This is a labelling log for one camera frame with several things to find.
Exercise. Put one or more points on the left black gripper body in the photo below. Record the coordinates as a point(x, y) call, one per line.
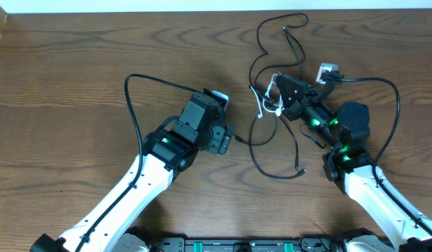
point(218, 143)

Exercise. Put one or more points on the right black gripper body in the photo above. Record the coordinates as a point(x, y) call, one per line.
point(318, 115)

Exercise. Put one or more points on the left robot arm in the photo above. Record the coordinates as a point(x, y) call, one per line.
point(165, 153)

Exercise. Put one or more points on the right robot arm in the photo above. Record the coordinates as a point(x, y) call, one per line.
point(349, 164)

